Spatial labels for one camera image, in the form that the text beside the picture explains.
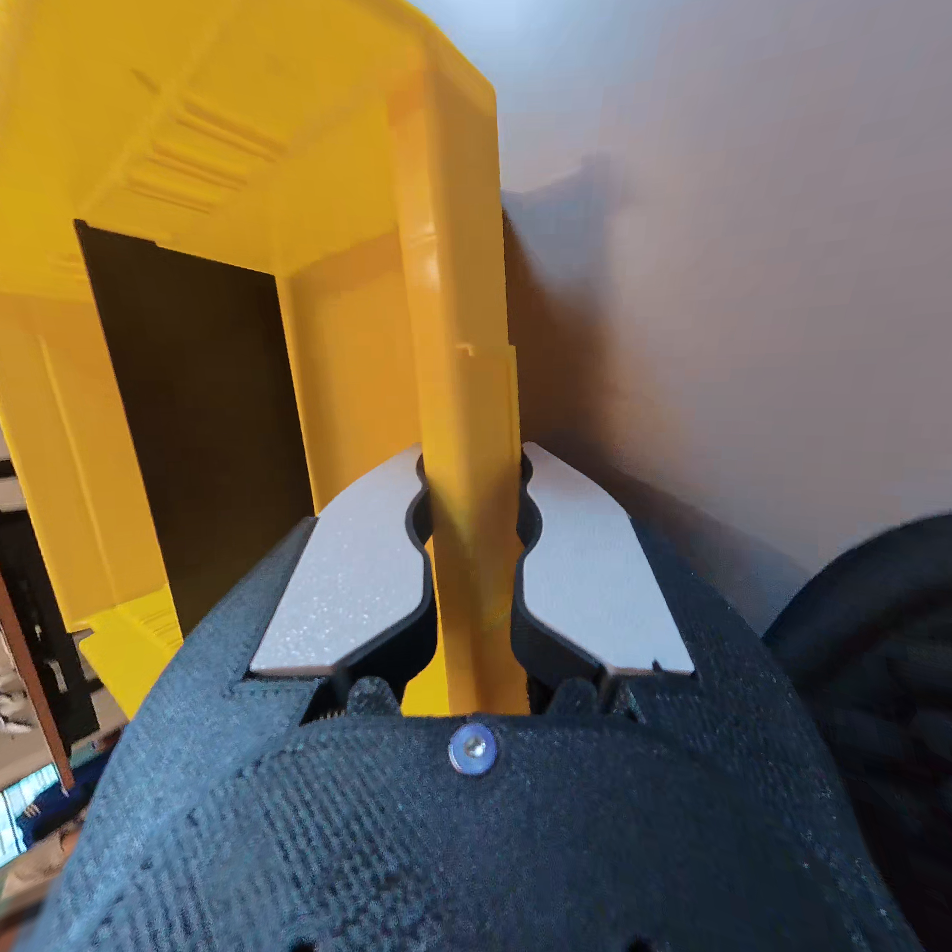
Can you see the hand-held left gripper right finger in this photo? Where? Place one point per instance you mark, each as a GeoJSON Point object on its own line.
{"type": "Point", "coordinates": [595, 580]}

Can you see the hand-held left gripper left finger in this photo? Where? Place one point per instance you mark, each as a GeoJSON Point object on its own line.
{"type": "Point", "coordinates": [349, 587]}

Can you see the yellow plastic bin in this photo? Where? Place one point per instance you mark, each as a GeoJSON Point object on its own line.
{"type": "Point", "coordinates": [223, 149]}

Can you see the person's dark clothing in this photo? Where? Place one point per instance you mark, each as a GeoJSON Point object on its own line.
{"type": "Point", "coordinates": [877, 706]}

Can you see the brown wooden post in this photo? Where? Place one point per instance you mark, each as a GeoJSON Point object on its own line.
{"type": "Point", "coordinates": [37, 684]}

